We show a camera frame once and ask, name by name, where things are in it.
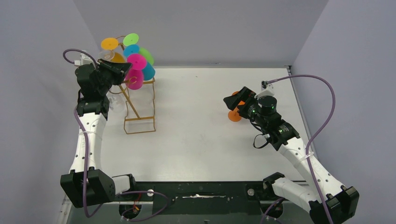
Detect orange plastic wine glass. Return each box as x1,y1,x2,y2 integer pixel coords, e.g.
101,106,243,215
228,91,245,122

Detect magenta plastic wine glass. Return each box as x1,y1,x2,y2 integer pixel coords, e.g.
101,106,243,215
125,54,147,90

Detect blue plastic wine glass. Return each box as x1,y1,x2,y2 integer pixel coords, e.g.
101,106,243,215
123,44,156,81

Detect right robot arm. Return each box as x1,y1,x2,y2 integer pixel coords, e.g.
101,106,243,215
223,87,360,224

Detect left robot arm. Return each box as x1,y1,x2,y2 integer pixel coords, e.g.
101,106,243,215
60,59,135,208

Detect clear wine glass lower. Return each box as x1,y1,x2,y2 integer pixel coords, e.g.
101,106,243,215
107,94,125,113

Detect clear wine glass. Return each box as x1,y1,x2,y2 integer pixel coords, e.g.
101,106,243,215
107,94,125,113
99,50,115,61

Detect clear wine glass upper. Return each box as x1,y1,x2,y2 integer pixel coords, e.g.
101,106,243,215
99,50,115,61

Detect yellow-orange plastic wine glass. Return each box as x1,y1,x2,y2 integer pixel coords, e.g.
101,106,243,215
100,37,126,63

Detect green plastic wine glass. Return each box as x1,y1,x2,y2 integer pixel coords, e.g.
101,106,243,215
122,33,154,65

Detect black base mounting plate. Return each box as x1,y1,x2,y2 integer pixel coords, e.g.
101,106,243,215
115,181,284,220

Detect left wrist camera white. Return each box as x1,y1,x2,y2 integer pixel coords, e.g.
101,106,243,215
74,53,94,67

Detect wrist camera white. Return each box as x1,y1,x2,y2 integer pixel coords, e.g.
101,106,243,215
255,81,275,99
74,53,94,67

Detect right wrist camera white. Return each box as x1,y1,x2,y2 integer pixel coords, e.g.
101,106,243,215
255,81,275,99

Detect gold wire glass rack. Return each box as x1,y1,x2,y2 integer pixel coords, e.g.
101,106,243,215
109,35,156,134

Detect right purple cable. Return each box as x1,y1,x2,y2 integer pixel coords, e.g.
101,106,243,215
259,74,337,224

